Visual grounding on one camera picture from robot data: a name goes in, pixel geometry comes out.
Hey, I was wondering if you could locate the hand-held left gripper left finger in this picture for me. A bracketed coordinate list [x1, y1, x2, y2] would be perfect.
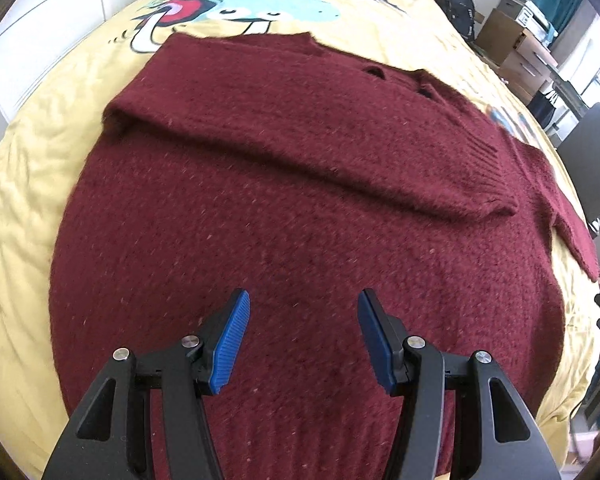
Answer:
[42, 288, 251, 480]

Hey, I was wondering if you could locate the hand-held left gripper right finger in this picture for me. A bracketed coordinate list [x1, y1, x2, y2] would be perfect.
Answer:
[357, 288, 563, 480]

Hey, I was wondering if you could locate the maroon knit sweater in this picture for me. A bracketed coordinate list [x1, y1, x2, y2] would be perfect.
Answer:
[49, 31, 600, 480]

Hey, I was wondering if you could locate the yellow printed bed cover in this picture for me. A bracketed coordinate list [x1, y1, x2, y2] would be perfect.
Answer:
[0, 0, 600, 480]

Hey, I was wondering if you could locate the black hanging bag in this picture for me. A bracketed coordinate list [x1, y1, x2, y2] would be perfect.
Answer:
[530, 87, 566, 131]

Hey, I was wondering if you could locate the dark grey chair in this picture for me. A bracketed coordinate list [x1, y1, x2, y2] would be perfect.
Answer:
[555, 102, 600, 231]

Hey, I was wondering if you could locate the wooden drawer cabinet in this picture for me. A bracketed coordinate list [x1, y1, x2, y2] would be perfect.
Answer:
[472, 7, 561, 103]

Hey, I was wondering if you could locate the black backpack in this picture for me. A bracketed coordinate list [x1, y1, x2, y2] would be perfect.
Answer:
[432, 0, 488, 42]

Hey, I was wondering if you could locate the white printer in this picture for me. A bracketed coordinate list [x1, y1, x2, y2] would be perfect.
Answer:
[495, 0, 556, 43]

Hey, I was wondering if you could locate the white wardrobe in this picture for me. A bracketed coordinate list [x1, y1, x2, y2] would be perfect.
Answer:
[0, 0, 201, 121]

